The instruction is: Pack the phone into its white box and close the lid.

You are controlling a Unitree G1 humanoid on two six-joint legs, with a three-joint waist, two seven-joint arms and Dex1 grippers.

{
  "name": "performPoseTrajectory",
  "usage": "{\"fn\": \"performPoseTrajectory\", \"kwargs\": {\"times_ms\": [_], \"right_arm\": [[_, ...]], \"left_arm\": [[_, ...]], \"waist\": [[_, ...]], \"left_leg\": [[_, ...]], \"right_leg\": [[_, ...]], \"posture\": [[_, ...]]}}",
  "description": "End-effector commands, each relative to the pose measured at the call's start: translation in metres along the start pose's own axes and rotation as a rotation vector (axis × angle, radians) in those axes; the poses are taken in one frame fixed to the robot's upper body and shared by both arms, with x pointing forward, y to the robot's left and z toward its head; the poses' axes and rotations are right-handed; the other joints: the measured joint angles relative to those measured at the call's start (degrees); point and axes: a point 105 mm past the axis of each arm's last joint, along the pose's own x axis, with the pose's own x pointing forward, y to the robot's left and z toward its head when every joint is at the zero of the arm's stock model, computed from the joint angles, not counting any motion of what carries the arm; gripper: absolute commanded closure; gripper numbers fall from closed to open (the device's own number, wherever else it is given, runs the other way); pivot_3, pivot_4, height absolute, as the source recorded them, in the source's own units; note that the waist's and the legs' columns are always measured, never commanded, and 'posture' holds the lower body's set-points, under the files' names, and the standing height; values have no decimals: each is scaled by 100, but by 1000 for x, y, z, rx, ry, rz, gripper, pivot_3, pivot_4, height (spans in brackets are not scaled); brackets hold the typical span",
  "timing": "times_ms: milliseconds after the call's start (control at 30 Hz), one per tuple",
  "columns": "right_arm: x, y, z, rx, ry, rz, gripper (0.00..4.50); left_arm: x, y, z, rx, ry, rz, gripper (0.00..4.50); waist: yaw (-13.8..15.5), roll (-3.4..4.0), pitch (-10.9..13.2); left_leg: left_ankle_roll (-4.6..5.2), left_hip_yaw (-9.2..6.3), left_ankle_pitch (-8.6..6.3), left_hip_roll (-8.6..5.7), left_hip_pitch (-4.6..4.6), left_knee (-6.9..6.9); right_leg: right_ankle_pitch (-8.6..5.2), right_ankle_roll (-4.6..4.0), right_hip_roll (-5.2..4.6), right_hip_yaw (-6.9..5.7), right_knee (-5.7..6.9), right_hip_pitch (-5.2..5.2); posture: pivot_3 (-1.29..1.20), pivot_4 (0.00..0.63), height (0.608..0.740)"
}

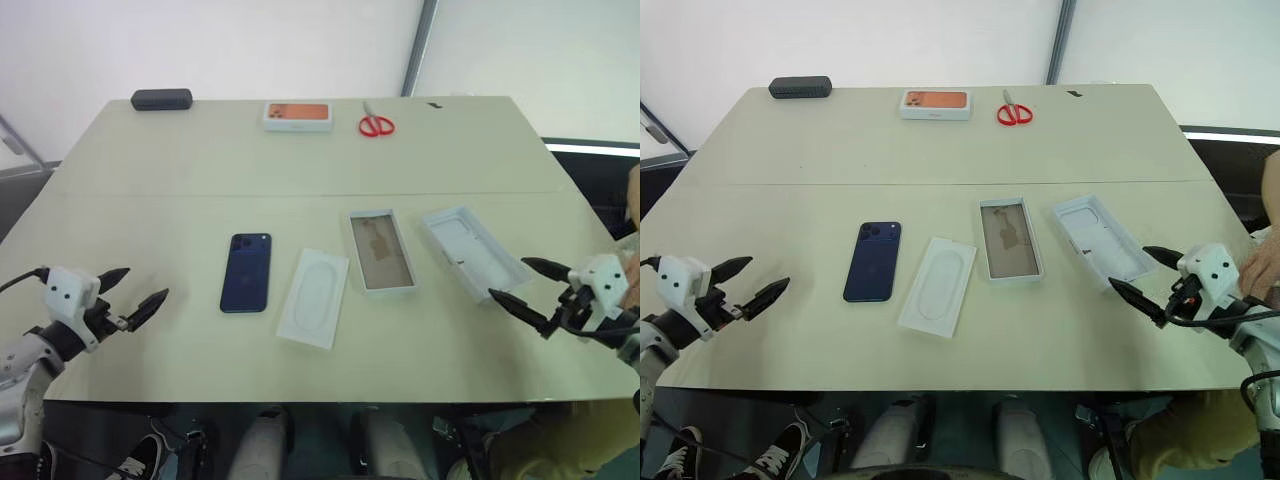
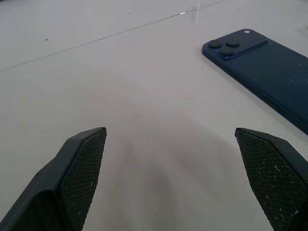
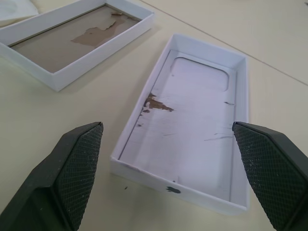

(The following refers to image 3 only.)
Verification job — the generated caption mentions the white iPhone box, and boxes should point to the white iPhone box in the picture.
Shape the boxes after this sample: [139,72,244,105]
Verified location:
[110,33,251,217]

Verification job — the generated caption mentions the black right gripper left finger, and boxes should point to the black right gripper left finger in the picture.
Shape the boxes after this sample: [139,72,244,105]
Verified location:
[0,121,104,231]

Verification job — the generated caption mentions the white box lid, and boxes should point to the white box lid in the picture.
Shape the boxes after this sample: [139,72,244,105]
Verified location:
[0,0,154,92]

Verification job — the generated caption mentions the white cloth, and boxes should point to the white cloth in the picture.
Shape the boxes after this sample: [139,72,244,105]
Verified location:
[0,0,43,27]

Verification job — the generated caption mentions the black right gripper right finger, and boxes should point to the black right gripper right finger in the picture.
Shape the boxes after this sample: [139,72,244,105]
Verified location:
[231,121,308,231]

